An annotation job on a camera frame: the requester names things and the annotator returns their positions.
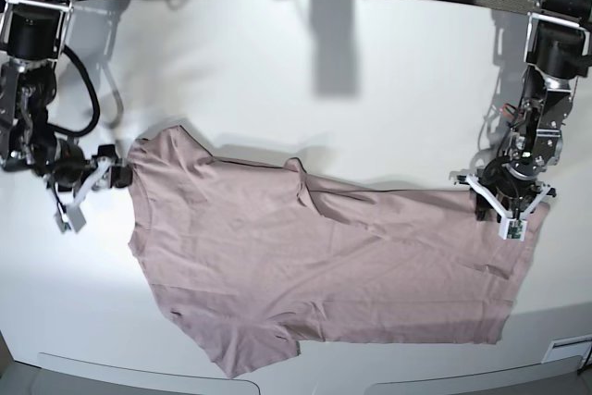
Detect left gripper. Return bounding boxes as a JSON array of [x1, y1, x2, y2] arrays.
[[477, 158, 550, 219]]

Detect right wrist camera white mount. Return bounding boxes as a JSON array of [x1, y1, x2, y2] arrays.
[[45, 167, 108, 233]]

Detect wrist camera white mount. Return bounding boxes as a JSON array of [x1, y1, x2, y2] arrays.
[[45, 167, 108, 233], [455, 174, 556, 241]]

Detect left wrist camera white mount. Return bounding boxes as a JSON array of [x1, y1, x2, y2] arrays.
[[455, 174, 556, 241]]

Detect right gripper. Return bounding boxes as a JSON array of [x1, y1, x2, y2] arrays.
[[8, 136, 133, 191]]

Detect pink T-shirt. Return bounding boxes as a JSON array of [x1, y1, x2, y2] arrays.
[[128, 126, 549, 378]]

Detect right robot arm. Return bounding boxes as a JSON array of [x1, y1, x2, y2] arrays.
[[1, 0, 132, 192]]

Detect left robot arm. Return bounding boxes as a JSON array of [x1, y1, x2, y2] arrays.
[[477, 0, 591, 220]]

